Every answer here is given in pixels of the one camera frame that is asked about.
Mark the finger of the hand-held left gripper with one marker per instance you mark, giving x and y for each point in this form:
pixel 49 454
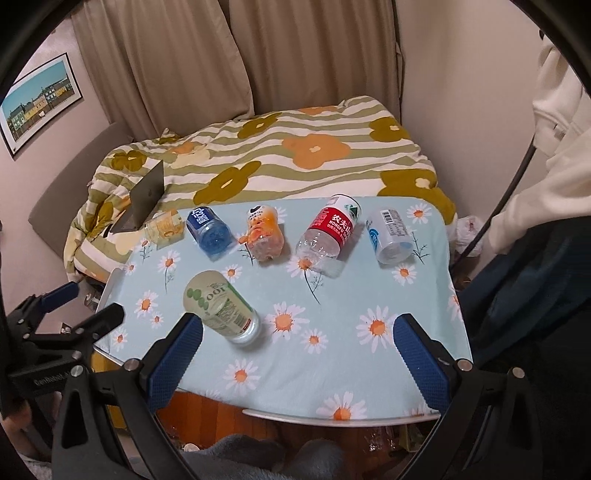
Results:
pixel 99 322
pixel 60 295

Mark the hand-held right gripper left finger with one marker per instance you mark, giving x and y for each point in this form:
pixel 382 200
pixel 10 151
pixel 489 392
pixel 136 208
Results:
pixel 178 356

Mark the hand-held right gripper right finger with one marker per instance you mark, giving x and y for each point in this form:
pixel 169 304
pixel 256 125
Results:
pixel 421 364

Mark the green label plastic bottle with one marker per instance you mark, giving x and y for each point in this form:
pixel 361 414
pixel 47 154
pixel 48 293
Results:
pixel 219 307

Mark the person's left hand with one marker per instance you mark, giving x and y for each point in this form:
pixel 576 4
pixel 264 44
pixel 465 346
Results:
pixel 18 434

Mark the grey upholstered headboard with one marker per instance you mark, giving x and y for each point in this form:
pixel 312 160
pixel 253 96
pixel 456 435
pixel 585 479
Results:
pixel 69 184

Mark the daisy print blue tablecloth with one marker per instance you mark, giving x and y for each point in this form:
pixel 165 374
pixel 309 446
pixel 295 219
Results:
pixel 332 295

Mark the yellow label plastic bottle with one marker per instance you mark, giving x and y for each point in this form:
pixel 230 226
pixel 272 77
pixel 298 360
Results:
pixel 162 226

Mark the grey fleece pants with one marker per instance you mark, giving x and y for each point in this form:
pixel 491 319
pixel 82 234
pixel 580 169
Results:
pixel 258 459

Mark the blue label plastic bottle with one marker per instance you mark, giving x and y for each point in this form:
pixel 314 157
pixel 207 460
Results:
pixel 210 229

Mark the white label plastic bottle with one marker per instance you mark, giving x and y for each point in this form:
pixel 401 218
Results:
pixel 390 236

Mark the grey laptop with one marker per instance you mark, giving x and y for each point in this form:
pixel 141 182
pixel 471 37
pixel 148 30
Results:
pixel 148 194

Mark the dark blue garment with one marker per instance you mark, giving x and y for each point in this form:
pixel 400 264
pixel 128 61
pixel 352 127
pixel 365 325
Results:
pixel 531 286

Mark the white plastic bag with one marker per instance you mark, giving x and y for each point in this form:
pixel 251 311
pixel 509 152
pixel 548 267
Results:
pixel 466 233

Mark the orange label plastic bottle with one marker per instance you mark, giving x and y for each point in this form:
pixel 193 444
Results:
pixel 263 234

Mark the red label plastic bottle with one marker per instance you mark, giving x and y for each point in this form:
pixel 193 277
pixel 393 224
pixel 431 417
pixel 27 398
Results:
pixel 328 235

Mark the framed houses picture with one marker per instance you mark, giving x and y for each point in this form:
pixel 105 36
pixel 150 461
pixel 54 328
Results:
pixel 39 104

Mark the striped floral blanket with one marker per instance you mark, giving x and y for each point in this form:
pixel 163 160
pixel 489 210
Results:
pixel 295 157

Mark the white hanging garment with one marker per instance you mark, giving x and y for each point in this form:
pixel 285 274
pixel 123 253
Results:
pixel 554 152

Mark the beige curtain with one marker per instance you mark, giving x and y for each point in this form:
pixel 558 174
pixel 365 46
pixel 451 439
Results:
pixel 314 50
pixel 161 64

